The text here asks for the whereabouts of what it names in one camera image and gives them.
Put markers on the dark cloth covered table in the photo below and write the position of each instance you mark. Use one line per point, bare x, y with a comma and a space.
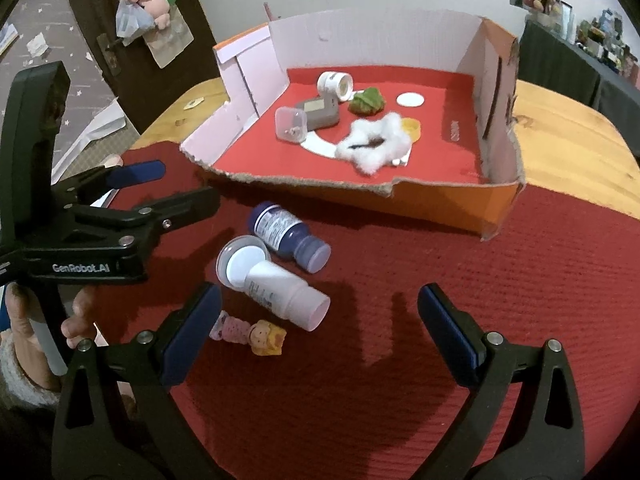
555, 60

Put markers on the pink slipper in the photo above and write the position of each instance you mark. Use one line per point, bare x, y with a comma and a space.
112, 161

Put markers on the clear plastic bag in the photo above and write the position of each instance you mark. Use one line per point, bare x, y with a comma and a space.
132, 20

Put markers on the small clear plastic container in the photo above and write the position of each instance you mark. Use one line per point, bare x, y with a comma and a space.
290, 122

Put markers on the person's left hand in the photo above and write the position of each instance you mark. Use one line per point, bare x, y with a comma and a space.
80, 320

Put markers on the row of small shelf items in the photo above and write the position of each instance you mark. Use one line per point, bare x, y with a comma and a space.
605, 40

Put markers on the orange cardboard box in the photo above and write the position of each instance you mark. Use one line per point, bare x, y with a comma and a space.
440, 205

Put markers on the small pale sticker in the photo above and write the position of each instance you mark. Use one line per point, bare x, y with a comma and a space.
194, 102

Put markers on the dark blue bottle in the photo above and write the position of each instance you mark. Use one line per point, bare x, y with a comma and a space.
285, 232

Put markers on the green fuzzy toy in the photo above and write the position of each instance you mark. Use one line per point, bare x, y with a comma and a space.
367, 101

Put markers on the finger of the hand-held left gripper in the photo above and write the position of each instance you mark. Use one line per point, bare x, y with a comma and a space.
190, 200
137, 172

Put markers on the white plastic bottle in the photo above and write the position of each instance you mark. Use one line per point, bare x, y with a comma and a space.
280, 290

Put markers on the white paper sheet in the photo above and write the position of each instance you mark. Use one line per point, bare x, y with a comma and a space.
90, 130

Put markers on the white tape roll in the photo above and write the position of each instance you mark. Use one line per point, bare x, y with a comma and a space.
332, 82

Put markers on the white fluffy star hair clip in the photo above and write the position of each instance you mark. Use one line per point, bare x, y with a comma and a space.
370, 160

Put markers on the white paper scrap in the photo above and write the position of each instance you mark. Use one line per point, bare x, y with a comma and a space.
37, 44

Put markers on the small pink doll figurine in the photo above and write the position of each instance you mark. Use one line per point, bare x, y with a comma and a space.
260, 337

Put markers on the yellow bottle cap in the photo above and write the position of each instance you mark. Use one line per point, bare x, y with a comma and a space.
413, 127

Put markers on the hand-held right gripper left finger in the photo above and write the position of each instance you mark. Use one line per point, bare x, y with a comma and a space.
192, 335

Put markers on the dark brown door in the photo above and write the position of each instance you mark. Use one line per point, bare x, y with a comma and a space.
135, 95

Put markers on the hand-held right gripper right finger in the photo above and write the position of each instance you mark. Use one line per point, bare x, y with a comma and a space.
450, 335

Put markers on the red woven mat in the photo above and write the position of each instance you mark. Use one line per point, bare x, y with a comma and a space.
400, 410

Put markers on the beige card packet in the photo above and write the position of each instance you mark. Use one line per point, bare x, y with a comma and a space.
172, 45

